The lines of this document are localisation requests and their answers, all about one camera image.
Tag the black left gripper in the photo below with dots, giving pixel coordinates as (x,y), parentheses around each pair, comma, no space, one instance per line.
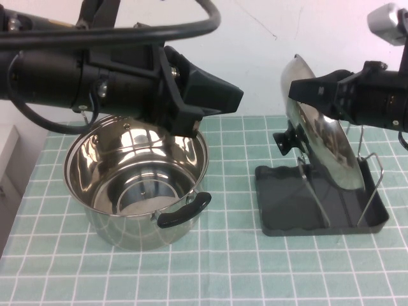
(127,83)

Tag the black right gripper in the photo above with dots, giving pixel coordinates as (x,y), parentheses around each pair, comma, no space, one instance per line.
(363,95)

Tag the stainless steel pot lid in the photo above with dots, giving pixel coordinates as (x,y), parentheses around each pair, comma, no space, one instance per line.
(344,159)

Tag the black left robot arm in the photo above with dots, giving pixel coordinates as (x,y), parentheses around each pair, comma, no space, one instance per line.
(41,76)

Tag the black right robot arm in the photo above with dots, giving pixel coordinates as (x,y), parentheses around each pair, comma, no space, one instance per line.
(398,102)

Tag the stainless steel cooking pot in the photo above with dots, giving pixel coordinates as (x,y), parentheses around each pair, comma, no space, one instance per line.
(105,229)

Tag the green checkered tablecloth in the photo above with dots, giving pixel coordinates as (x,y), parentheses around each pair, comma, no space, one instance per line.
(223,271)

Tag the white cabinet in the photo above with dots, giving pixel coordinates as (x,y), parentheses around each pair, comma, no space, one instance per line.
(8,150)

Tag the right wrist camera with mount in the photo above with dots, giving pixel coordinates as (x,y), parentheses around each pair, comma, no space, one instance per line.
(385,19)

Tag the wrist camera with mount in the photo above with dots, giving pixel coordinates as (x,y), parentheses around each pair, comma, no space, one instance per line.
(385,19)
(102,12)

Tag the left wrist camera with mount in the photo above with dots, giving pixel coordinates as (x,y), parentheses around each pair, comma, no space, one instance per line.
(102,12)

